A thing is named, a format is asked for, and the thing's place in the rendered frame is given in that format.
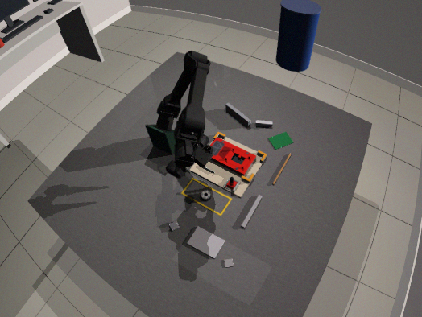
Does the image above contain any white rectangular block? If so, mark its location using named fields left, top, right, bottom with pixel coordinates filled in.
left=256, top=120, right=273, bottom=127

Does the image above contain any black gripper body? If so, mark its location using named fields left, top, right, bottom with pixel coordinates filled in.
left=166, top=134, right=209, bottom=179

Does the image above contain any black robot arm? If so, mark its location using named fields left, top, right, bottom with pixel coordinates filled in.
left=153, top=51, right=213, bottom=167

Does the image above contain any green flat square pad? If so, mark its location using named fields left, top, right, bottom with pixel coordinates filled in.
left=268, top=131, right=293, bottom=149

